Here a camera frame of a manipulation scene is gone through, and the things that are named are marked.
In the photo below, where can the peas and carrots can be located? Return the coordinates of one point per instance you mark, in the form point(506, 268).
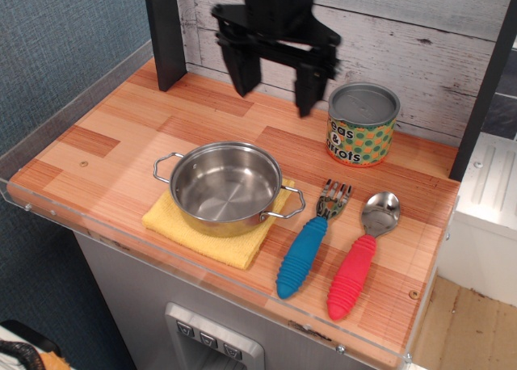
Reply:
point(361, 122)

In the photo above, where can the yellow cloth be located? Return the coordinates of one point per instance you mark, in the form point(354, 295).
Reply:
point(165, 218)

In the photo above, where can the orange object bottom left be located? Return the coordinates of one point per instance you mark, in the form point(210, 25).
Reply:
point(52, 361)

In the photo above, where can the white toy sink unit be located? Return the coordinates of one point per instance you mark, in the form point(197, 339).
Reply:
point(479, 249)

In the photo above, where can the dark right post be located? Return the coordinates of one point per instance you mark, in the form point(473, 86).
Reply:
point(486, 92)

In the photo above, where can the red handled metal spoon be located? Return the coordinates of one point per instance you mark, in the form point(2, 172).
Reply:
point(380, 215)

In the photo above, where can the dark left post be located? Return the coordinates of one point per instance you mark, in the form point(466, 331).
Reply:
point(167, 41)

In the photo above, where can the stainless steel pot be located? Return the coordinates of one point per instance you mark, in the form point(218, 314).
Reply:
point(227, 188)

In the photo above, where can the blue handled metal fork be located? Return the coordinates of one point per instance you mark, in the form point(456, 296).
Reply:
point(298, 261)

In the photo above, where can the dark post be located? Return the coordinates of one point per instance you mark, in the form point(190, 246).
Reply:
point(167, 41)
point(486, 92)

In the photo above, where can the grey cabinet with dispenser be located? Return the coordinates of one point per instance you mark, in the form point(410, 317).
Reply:
point(182, 317)

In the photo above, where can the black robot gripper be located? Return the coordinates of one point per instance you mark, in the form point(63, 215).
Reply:
point(283, 31)

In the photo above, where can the clear acrylic guard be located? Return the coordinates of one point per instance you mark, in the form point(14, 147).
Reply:
point(90, 169)

